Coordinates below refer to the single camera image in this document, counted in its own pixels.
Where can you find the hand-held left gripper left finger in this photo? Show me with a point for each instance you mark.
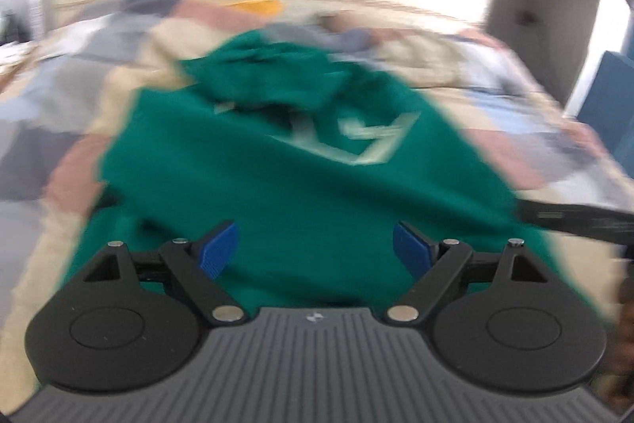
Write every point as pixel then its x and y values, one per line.
pixel 218 249

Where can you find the green sweatshirt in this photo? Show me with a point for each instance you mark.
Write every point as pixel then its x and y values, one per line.
pixel 297 185

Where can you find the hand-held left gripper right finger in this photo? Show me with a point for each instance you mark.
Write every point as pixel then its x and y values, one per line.
pixel 413 249

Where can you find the yellow pillow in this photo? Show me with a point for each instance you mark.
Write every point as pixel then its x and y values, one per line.
pixel 260 5

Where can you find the pastel patchwork blanket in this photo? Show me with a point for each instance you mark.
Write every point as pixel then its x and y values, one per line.
pixel 59 106

